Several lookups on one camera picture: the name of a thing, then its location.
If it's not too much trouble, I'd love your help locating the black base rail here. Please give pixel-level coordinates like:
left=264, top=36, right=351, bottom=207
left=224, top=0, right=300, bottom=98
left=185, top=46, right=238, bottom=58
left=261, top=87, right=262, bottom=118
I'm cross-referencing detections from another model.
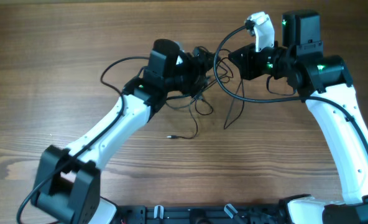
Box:
left=112, top=203, right=292, bottom=224

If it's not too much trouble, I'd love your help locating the black cable bundle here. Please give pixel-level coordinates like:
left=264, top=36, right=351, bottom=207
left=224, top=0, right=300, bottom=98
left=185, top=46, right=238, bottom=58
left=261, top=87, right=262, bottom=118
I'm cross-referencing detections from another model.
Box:
left=164, top=46, right=246, bottom=140

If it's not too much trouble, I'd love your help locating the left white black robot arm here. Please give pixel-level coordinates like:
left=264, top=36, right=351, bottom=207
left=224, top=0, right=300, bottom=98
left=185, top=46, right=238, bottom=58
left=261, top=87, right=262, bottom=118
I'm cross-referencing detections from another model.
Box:
left=23, top=39, right=214, bottom=223

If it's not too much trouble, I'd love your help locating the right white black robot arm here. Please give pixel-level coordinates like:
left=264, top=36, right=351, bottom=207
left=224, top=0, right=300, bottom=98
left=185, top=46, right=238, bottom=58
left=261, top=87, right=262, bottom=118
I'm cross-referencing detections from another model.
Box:
left=229, top=10, right=368, bottom=223

